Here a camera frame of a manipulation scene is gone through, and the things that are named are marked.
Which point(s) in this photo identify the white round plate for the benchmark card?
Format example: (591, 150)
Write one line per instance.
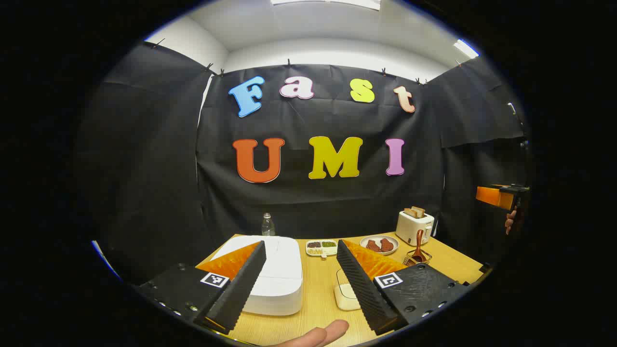
(396, 244)

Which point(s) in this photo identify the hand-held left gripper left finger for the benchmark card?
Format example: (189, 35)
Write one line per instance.
(241, 289)

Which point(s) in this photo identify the clear plastic water bottle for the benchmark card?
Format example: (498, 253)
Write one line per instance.
(268, 226)

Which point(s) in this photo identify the ceiling light panel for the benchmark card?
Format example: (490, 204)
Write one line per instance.
(328, 4)
(465, 48)

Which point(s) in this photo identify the white divided grain dish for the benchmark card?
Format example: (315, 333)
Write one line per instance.
(321, 246)

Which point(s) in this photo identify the brown wooden spoon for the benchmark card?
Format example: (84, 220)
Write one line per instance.
(419, 238)

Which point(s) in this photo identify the black backdrop cloth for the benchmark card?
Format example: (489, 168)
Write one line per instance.
(337, 207)

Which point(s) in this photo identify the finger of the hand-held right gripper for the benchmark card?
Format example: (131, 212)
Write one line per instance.
(489, 196)

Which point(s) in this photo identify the toast slice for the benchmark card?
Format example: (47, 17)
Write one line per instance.
(410, 212)
(419, 211)

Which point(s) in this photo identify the brown meat piece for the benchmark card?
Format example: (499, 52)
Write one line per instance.
(387, 245)
(373, 246)

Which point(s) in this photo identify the clear box of white rice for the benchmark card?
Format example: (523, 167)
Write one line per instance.
(344, 295)

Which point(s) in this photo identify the white toaster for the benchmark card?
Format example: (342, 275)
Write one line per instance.
(409, 229)

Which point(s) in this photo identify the white rice cooker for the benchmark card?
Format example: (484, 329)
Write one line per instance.
(279, 274)

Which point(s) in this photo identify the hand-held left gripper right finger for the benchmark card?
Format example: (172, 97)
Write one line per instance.
(359, 284)

